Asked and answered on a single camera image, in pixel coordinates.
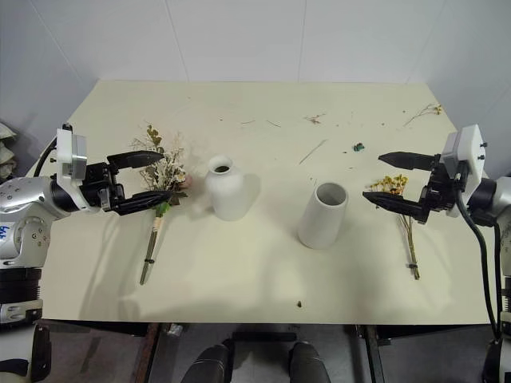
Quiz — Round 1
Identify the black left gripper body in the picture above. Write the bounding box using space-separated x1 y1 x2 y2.
78 160 125 213

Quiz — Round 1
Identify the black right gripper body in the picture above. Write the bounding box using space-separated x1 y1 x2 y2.
418 152 463 226

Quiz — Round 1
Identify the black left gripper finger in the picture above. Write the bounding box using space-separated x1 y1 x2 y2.
115 190 174 217
106 150 166 169

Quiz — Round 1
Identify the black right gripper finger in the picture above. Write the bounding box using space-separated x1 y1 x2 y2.
362 191 425 219
378 151 435 172

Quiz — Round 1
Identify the white cylindrical ceramic vase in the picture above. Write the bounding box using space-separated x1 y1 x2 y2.
297 182 350 251

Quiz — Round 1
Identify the white bottle-shaped ceramic vase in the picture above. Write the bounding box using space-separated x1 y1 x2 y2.
204 155 252 222

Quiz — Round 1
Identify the yellow dried flower bunch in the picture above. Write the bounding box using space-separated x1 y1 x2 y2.
366 173 422 281

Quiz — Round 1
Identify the mixed dried flower bouquet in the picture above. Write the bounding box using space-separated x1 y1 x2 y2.
129 124 193 286

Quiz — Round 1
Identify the loose yellow dried sprig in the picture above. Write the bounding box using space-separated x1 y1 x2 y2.
402 102 444 128

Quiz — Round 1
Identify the long thin dried stem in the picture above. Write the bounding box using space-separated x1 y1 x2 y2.
299 139 329 165

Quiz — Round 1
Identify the stack of pale bags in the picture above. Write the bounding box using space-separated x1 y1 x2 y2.
0 120 19 181

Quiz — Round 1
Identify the dark rounded shape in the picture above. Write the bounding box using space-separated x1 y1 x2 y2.
287 341 335 383
180 343 232 383

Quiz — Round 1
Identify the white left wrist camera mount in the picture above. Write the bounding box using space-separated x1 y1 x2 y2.
54 124 88 189

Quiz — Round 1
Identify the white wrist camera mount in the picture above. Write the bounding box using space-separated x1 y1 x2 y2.
54 124 88 189
441 124 489 219

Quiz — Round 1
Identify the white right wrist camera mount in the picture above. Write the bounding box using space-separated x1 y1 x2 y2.
441 124 489 219

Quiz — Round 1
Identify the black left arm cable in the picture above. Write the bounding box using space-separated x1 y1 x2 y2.
33 135 61 179

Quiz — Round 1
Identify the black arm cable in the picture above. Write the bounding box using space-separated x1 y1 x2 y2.
33 135 61 179
454 190 503 341

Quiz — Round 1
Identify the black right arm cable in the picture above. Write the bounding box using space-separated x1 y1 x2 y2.
454 190 503 341

